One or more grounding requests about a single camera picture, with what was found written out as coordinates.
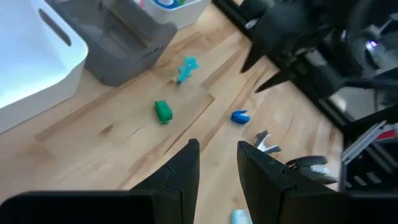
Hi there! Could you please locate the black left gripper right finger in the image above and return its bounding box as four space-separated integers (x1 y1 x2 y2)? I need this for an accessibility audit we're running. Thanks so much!
236 140 340 224

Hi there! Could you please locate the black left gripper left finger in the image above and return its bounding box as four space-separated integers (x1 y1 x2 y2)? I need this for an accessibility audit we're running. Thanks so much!
129 138 201 224

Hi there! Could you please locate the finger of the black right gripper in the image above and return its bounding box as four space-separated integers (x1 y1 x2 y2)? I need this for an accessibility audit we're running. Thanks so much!
239 43 268 74
254 68 295 94

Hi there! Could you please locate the black stapler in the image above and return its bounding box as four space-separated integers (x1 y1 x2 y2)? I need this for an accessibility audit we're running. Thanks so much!
285 155 339 185

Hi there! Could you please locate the blue toy piece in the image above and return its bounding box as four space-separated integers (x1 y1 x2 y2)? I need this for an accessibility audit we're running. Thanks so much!
230 109 251 126

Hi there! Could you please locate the green toy block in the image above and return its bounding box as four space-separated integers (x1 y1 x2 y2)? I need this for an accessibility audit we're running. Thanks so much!
154 100 174 126

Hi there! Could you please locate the white bin holding items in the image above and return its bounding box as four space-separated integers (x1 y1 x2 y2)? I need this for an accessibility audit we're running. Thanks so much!
132 0 212 30

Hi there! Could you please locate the silver aluminium bar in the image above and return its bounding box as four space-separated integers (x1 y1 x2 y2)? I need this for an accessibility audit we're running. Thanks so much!
341 120 389 165

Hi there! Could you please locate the grey plastic bin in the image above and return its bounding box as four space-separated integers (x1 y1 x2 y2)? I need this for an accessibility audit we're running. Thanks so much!
46 0 178 87

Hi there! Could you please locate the large white plastic bin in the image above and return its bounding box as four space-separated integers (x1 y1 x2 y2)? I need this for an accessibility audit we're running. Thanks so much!
0 0 90 134

